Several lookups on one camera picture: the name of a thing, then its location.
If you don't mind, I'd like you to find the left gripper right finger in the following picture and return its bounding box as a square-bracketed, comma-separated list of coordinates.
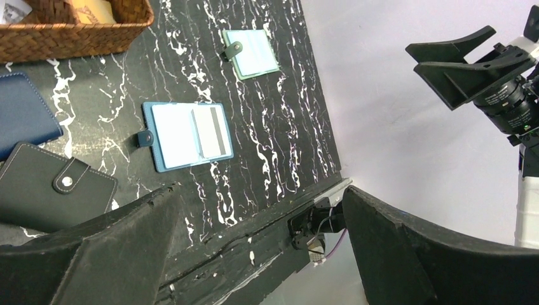
[342, 186, 538, 304]

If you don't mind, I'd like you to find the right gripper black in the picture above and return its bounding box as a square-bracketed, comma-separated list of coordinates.
[405, 4, 538, 146]

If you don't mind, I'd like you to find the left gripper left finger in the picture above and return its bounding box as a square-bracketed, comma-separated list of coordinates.
[1, 184, 181, 304]

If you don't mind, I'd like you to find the blue card holder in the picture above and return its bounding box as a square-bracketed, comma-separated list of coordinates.
[142, 102, 234, 173]

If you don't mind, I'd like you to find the white credit card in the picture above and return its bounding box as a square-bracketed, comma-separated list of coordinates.
[1, 0, 32, 25]

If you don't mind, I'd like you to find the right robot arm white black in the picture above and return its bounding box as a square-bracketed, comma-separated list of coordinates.
[406, 4, 538, 248]

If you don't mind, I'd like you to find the striped white card in holder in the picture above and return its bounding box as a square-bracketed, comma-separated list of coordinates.
[192, 105, 234, 160]

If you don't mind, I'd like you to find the teal open card holder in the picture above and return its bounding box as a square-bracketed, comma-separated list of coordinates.
[222, 29, 280, 81]

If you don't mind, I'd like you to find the black snap wallet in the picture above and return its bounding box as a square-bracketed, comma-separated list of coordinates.
[1, 142, 118, 233]

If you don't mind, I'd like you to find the dark blue pouch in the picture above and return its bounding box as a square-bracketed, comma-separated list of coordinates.
[1, 72, 64, 161]

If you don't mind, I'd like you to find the brown wicker divided basket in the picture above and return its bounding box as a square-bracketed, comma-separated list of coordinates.
[1, 1, 154, 63]

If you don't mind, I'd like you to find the tan item in basket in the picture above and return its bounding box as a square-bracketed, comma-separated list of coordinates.
[71, 0, 116, 24]

